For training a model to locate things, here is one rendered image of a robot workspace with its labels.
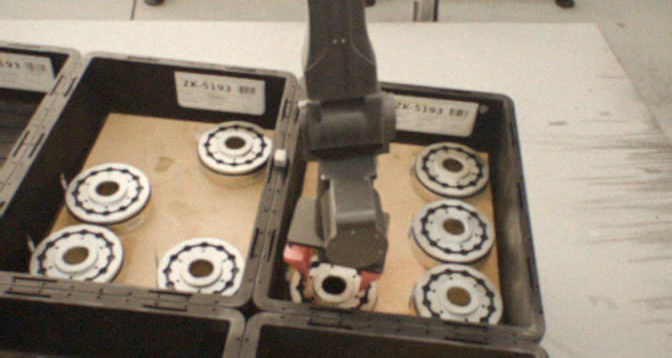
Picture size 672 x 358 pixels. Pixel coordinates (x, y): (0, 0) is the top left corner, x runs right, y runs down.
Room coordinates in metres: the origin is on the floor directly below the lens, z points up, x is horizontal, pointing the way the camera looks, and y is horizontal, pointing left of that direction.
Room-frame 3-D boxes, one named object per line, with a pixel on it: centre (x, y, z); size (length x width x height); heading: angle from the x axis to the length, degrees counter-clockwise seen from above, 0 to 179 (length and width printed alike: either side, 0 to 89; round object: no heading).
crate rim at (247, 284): (0.61, 0.23, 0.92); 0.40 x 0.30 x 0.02; 179
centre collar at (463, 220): (0.61, -0.14, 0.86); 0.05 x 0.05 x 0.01
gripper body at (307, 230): (0.51, 0.00, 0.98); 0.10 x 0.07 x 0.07; 84
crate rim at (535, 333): (0.61, -0.07, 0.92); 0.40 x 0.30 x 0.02; 179
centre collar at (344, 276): (0.50, 0.00, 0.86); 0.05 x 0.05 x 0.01
